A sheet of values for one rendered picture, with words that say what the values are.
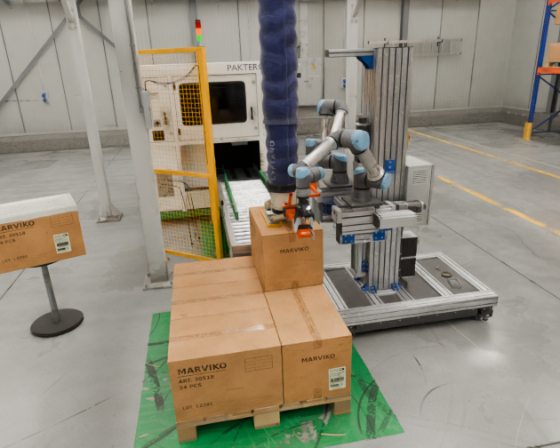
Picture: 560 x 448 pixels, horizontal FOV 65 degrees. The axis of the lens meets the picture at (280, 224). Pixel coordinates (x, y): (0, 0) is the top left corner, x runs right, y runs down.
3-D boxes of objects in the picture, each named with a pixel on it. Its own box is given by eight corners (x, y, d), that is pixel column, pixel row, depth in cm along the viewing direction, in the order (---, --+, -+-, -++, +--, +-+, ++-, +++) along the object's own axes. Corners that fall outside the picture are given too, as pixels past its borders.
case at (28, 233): (-4, 275, 312) (-20, 221, 298) (-4, 255, 345) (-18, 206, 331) (86, 254, 341) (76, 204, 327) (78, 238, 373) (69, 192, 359)
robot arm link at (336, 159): (345, 172, 345) (345, 155, 340) (328, 171, 350) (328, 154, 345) (348, 168, 355) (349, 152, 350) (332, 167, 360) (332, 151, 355)
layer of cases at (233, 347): (180, 309, 351) (174, 264, 337) (301, 293, 368) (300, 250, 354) (176, 422, 241) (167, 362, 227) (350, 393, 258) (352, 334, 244)
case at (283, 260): (252, 255, 347) (248, 207, 333) (300, 249, 354) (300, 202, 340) (265, 292, 292) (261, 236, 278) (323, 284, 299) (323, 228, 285)
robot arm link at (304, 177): (314, 167, 238) (303, 170, 233) (314, 187, 242) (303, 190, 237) (302, 165, 244) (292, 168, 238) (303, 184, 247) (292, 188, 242)
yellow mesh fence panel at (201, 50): (156, 260, 473) (124, 50, 399) (162, 257, 481) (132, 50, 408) (223, 276, 435) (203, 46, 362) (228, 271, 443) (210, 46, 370)
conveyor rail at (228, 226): (216, 191, 572) (215, 177, 565) (220, 190, 573) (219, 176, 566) (233, 268, 359) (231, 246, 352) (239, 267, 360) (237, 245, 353)
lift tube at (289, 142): (265, 186, 309) (256, 23, 273) (295, 183, 313) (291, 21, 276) (270, 195, 289) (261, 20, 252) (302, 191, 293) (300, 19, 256)
